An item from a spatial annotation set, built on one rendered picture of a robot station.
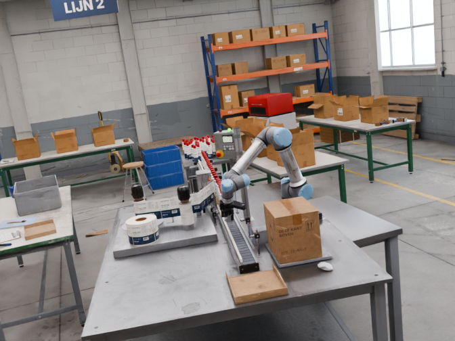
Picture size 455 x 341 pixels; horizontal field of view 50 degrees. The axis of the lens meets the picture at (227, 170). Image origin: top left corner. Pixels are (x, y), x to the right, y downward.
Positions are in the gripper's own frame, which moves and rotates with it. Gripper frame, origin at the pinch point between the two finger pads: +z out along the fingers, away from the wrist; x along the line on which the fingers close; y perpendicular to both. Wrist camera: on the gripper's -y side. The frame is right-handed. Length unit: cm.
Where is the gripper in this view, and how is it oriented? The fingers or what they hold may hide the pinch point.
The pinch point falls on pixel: (231, 220)
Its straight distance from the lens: 320.3
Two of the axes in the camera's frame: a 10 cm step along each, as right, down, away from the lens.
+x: 1.8, 6.6, -7.3
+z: 0.4, 7.3, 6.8
